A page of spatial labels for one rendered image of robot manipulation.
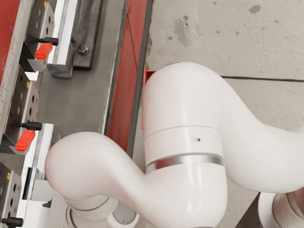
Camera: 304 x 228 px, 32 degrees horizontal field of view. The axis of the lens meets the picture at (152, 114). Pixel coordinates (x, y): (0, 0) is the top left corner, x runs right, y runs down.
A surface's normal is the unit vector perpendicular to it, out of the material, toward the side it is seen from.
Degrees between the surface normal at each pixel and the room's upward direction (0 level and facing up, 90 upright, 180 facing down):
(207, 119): 39
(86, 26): 0
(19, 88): 90
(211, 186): 35
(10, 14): 90
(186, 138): 1
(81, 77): 0
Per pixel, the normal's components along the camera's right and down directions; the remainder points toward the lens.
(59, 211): -0.78, -0.29
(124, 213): 0.61, -0.21
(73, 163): -0.44, 0.06
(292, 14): -0.04, -0.35
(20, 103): 0.99, 0.09
